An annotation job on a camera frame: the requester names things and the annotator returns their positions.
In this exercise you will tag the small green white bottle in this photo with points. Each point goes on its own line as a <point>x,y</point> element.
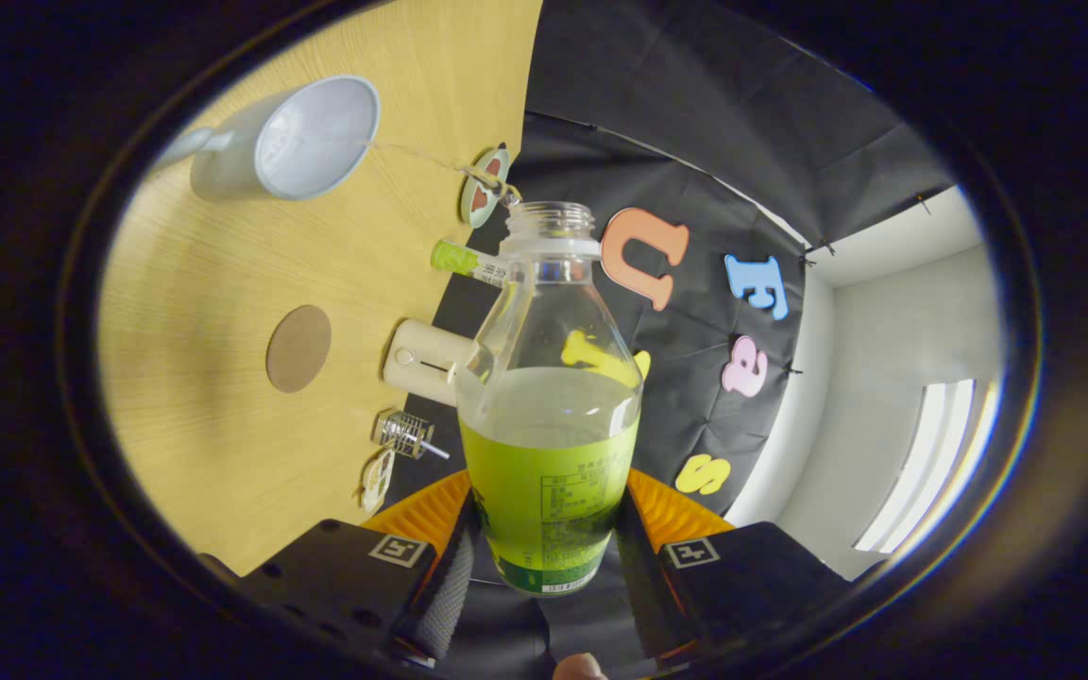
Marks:
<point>459,258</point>

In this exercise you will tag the round brown coaster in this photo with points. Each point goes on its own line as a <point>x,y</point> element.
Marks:
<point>298,349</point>

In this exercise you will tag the brown food piece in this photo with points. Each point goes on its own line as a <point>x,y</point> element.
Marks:
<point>495,170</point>
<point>481,200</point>

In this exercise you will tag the white straw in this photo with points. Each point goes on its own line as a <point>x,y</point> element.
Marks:
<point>435,451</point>

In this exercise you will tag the white cup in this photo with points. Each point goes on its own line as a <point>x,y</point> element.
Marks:
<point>317,137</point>

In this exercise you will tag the wooden table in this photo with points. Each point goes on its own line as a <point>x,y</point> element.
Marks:
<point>204,283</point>

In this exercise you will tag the green label juice bottle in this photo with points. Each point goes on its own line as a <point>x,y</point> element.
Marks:
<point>549,491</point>

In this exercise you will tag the pale green plate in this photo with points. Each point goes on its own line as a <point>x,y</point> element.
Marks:
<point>471,179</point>

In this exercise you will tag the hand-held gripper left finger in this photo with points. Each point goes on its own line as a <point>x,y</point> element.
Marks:
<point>445,595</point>

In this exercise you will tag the white divided dish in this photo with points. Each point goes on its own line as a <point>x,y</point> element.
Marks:
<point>376,482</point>

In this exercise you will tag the white toaster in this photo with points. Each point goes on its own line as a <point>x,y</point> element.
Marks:
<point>416,364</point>

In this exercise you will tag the ceiling light panel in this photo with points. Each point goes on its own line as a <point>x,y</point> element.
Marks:
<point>931,463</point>

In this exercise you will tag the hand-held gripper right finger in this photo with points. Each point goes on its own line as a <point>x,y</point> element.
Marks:
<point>640,571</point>

